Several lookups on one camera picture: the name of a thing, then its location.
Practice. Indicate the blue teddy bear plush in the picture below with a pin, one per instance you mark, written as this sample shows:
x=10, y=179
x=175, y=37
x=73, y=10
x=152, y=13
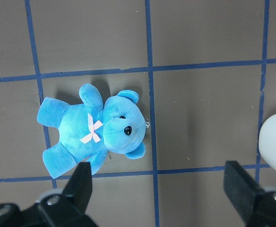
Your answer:
x=92, y=129

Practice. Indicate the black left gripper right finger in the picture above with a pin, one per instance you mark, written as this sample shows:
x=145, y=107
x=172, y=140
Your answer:
x=256, y=205

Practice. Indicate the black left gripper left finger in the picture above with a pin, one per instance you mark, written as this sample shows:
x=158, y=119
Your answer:
x=55, y=208

